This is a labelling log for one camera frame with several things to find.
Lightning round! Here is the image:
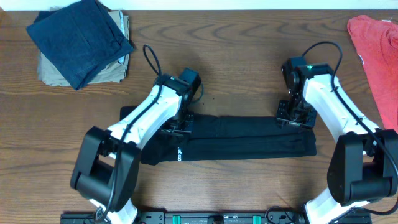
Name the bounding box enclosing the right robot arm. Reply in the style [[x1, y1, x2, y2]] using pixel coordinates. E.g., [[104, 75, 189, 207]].
[[277, 57, 397, 223]]

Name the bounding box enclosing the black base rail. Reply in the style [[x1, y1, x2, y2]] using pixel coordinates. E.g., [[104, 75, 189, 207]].
[[60, 210, 373, 224]]

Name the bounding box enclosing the red t-shirt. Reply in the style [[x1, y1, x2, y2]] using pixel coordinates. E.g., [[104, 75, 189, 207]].
[[347, 15, 397, 130]]

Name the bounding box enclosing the folded khaki garment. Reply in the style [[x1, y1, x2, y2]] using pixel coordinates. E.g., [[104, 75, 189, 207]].
[[37, 11, 129, 86]]

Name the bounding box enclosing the folded navy blue garment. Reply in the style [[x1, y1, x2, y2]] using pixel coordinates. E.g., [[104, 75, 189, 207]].
[[26, 0, 134, 90]]

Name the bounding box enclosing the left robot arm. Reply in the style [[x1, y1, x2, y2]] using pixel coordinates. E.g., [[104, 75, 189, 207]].
[[60, 68, 201, 223]]

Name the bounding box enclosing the folded light blue garment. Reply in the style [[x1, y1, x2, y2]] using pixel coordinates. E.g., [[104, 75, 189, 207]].
[[116, 11, 130, 65]]

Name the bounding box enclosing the black t-shirt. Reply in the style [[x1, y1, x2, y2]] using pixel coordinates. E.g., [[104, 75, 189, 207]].
[[119, 105, 318, 166]]

